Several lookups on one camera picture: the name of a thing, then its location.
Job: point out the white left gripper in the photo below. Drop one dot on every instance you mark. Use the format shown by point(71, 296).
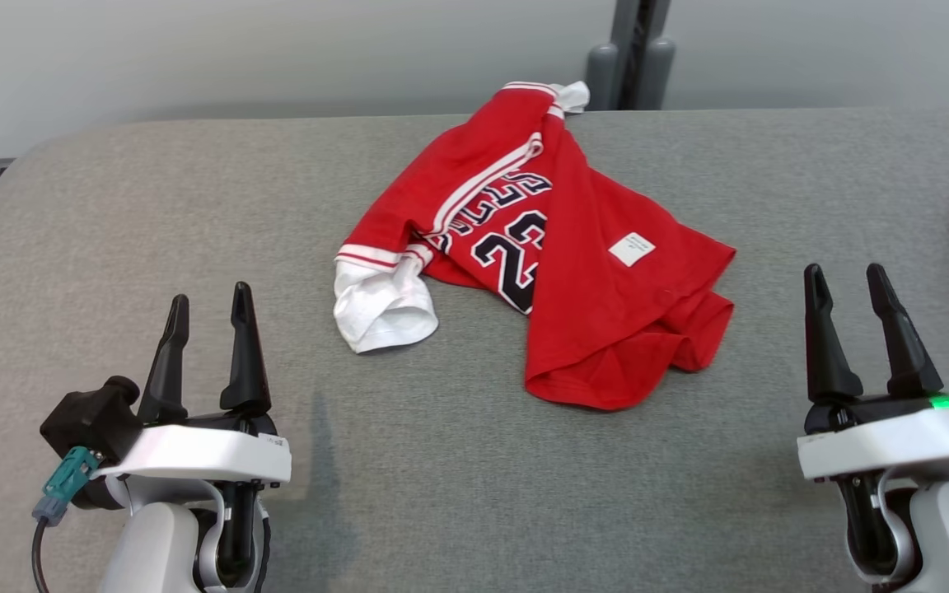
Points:
point(194, 453)

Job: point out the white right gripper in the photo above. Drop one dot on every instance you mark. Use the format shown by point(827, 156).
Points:
point(878, 441)

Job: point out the red jersey number 23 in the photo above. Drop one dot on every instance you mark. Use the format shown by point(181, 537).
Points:
point(590, 313)

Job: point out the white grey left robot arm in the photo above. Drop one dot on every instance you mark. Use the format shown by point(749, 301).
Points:
point(153, 552)

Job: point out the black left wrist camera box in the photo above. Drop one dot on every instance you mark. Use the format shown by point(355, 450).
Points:
point(91, 416)

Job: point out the teal left camera connector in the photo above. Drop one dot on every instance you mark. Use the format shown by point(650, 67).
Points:
point(67, 486)

